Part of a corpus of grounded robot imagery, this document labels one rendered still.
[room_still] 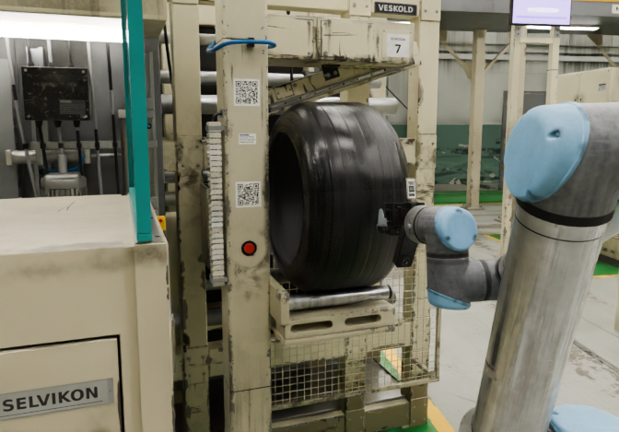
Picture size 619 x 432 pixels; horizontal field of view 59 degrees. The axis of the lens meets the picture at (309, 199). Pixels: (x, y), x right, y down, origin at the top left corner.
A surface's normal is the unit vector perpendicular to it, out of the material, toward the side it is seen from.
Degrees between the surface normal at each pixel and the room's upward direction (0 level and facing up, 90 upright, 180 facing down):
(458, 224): 78
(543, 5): 90
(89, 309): 90
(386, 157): 61
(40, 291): 90
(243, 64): 90
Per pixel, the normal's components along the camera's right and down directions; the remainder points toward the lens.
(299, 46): 0.33, 0.13
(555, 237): -0.46, 0.41
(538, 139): -0.99, -0.07
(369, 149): 0.28, -0.42
